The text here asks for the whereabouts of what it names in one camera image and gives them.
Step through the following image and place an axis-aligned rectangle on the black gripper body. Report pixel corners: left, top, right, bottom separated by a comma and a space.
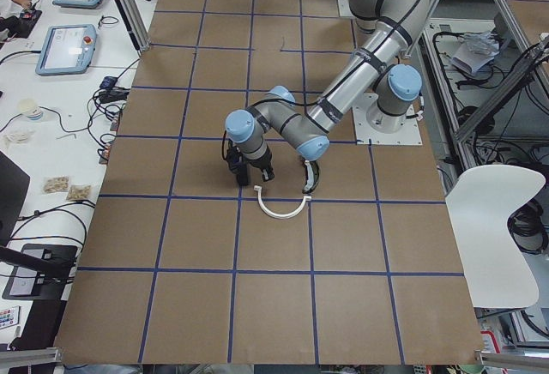
226, 145, 273, 174

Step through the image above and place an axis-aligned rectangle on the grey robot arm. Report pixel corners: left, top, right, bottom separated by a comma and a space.
224, 0, 430, 186

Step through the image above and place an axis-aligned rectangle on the curved metal brake shoe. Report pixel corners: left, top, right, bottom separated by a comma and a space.
302, 159, 320, 195

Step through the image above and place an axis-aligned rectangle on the brown paper table cover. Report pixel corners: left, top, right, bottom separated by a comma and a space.
55, 0, 481, 365

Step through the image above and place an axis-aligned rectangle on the bag of small parts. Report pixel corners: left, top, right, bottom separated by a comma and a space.
42, 176, 70, 194

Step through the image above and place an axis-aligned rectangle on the lower blue teach pendant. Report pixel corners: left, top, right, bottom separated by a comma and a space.
35, 24, 97, 76

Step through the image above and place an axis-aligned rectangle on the white plastic chair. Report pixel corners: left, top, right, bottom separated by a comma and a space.
445, 165, 546, 309

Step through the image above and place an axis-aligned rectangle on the white curved plastic bracket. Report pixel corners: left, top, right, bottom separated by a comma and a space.
253, 185, 312, 220

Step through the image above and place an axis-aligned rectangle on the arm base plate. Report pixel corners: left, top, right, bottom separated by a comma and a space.
337, 0, 354, 19
352, 93, 423, 146

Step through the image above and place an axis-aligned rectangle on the black camera stand base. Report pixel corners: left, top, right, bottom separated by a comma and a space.
1, 244, 77, 300

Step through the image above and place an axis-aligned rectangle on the aluminium frame post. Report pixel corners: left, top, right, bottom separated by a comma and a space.
114, 0, 150, 53

